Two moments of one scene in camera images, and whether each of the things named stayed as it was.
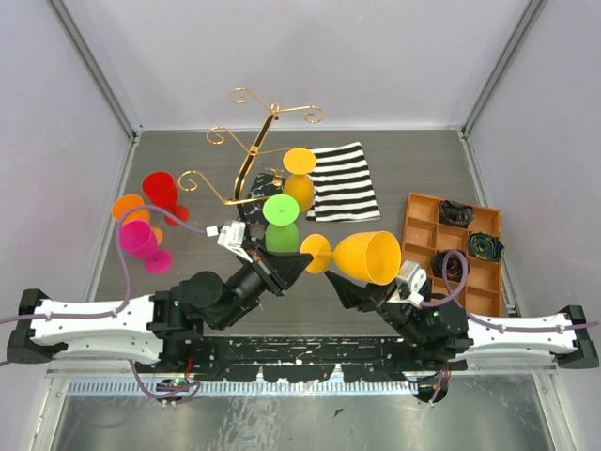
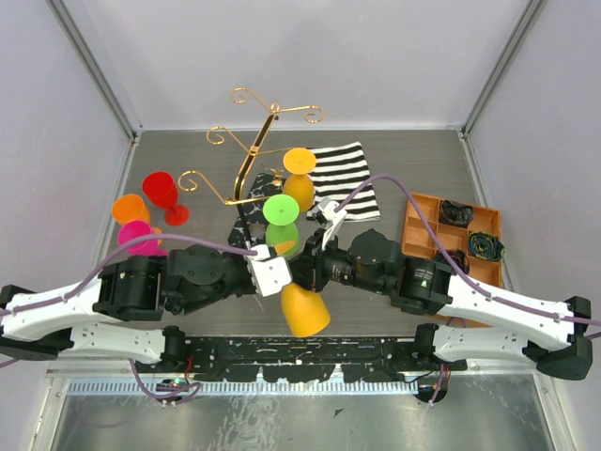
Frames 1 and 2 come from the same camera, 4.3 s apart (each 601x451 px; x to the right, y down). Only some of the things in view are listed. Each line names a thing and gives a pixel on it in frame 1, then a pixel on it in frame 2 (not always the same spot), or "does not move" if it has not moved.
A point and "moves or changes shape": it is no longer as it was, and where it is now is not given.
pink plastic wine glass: (139, 240) does not move
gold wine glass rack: (190, 179) does not move
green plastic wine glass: (282, 234) does not move
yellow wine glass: (299, 163) does not move
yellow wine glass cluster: (371, 256) moves or changes shape
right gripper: (361, 297) → (307, 268)
